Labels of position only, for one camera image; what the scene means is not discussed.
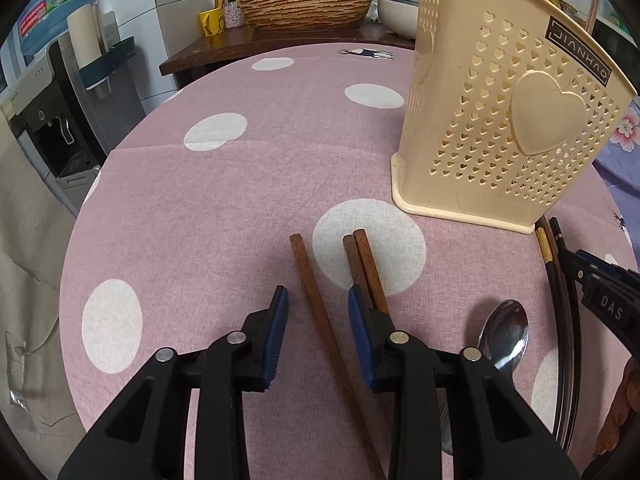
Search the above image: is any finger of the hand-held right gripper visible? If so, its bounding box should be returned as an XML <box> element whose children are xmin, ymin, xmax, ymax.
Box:
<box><xmin>575</xmin><ymin>249</ymin><xmax>640</xmax><ymax>286</ymax></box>
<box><xmin>559</xmin><ymin>247</ymin><xmax>640</xmax><ymax>361</ymax></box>

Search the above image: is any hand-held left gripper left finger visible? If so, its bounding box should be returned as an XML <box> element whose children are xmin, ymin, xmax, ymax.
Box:
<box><xmin>57</xmin><ymin>285</ymin><xmax>290</xmax><ymax>480</ymax></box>

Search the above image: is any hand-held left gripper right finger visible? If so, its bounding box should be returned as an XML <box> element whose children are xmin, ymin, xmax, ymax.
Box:
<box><xmin>347</xmin><ymin>285</ymin><xmax>581</xmax><ymax>480</ymax></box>

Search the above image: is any metal spoon with brown handle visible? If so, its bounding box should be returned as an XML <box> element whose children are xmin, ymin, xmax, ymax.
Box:
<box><xmin>439</xmin><ymin>300</ymin><xmax>529</xmax><ymax>457</ymax></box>

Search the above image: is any beige perforated utensil holder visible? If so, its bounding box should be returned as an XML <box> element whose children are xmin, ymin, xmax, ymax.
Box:
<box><xmin>391</xmin><ymin>0</ymin><xmax>638</xmax><ymax>235</ymax></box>

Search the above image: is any person's right hand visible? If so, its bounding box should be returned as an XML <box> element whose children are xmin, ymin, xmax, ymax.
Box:
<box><xmin>595</xmin><ymin>355</ymin><xmax>640</xmax><ymax>461</ymax></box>

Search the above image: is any purple floral cloth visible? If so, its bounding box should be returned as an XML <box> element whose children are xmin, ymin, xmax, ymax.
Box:
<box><xmin>592</xmin><ymin>95</ymin><xmax>640</xmax><ymax>241</ymax></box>

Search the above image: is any pink polka dot tablecloth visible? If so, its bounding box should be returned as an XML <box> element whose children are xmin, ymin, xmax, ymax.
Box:
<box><xmin>59</xmin><ymin>42</ymin><xmax>623</xmax><ymax>480</ymax></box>

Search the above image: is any beige cloth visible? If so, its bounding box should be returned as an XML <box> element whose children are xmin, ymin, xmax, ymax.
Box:
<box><xmin>0</xmin><ymin>110</ymin><xmax>91</xmax><ymax>441</ymax></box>

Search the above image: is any dark wooden counter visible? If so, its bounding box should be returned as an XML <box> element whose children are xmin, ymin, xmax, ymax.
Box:
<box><xmin>160</xmin><ymin>22</ymin><xmax>418</xmax><ymax>78</ymax></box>

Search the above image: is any grey water dispenser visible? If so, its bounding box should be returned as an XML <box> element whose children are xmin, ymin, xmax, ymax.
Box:
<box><xmin>0</xmin><ymin>35</ymin><xmax>108</xmax><ymax>216</ymax></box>

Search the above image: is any yellow toothbrush cup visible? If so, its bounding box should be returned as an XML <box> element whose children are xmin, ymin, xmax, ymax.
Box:
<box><xmin>199</xmin><ymin>0</ymin><xmax>227</xmax><ymax>37</ymax></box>

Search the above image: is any white cooking pot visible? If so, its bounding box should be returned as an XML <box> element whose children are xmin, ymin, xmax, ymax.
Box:
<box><xmin>376</xmin><ymin>0</ymin><xmax>420</xmax><ymax>41</ymax></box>

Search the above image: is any floral pump bottle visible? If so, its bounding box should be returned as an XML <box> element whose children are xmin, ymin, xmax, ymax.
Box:
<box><xmin>223</xmin><ymin>0</ymin><xmax>245</xmax><ymax>29</ymax></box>

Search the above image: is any woven wooden basin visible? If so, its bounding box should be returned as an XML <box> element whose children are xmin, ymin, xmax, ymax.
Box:
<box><xmin>236</xmin><ymin>0</ymin><xmax>373</xmax><ymax>31</ymax></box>

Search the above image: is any white board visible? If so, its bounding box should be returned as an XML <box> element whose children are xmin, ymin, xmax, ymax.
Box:
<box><xmin>99</xmin><ymin>10</ymin><xmax>121</xmax><ymax>48</ymax></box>

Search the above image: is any blue water bottle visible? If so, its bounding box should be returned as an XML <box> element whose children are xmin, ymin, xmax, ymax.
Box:
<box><xmin>17</xmin><ymin>0</ymin><xmax>93</xmax><ymax>56</ymax></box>

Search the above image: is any teal wall holder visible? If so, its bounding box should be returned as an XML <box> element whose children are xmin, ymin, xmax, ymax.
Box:
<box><xmin>77</xmin><ymin>36</ymin><xmax>137</xmax><ymax>93</ymax></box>

